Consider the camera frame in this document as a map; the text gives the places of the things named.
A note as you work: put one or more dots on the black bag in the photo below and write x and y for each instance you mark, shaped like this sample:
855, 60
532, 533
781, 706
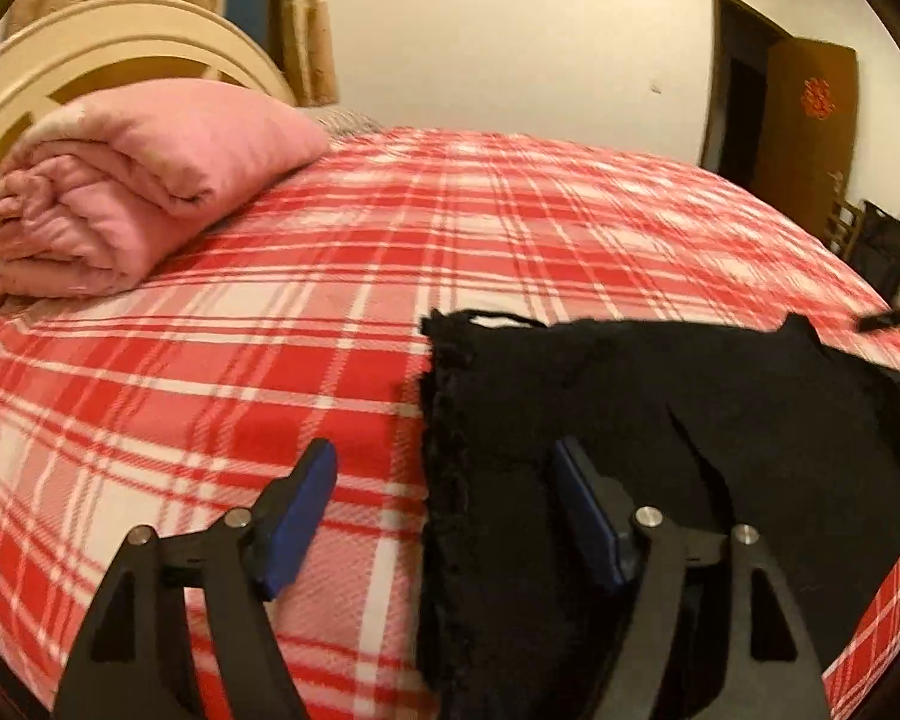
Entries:
876, 253

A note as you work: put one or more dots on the pink folded blanket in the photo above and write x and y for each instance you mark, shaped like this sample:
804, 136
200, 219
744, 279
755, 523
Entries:
97, 193

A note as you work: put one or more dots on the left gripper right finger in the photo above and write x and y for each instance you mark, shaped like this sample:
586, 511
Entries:
771, 669

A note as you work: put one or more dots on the brown wooden door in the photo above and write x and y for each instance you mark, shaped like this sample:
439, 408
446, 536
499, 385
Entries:
807, 140

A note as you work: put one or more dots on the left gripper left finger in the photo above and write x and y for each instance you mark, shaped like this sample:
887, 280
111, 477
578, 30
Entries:
132, 656

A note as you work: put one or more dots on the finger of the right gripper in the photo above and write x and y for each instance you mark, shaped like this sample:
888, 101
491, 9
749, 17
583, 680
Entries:
878, 322

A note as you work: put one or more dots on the wooden chair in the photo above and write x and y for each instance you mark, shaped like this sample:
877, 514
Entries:
844, 222

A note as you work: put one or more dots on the striped pillow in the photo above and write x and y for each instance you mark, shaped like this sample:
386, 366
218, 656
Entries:
341, 121

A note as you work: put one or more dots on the red plaid bed sheet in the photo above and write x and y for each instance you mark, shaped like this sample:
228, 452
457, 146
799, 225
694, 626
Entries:
299, 317

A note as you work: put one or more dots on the cream wooden headboard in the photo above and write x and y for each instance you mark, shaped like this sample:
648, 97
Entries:
110, 43

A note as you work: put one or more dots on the black pants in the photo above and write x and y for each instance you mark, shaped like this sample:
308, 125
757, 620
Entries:
713, 426

